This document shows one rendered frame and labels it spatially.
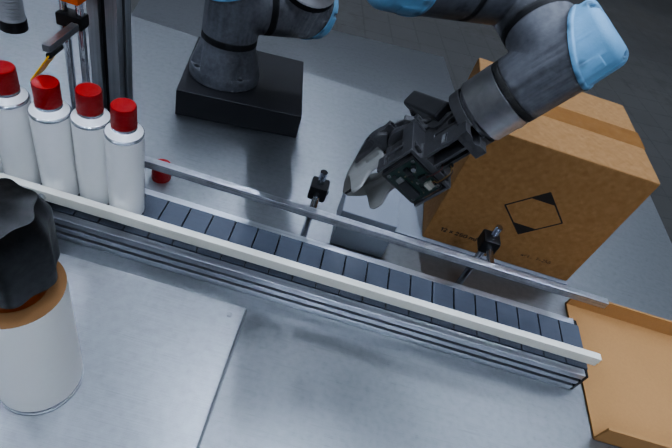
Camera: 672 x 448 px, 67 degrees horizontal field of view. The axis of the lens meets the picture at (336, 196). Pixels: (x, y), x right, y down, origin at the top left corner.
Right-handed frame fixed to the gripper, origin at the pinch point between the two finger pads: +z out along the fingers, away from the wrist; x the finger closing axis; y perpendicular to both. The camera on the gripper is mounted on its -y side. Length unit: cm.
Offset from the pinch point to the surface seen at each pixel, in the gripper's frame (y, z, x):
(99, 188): 1.9, 29.9, -23.7
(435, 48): -291, 67, 97
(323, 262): -0.6, 15.8, 9.5
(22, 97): 0.8, 24.7, -38.7
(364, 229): -2.7, 6.7, 9.2
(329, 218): -2.7, 9.6, 4.2
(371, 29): -287, 90, 56
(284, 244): -1.9, 19.3, 3.5
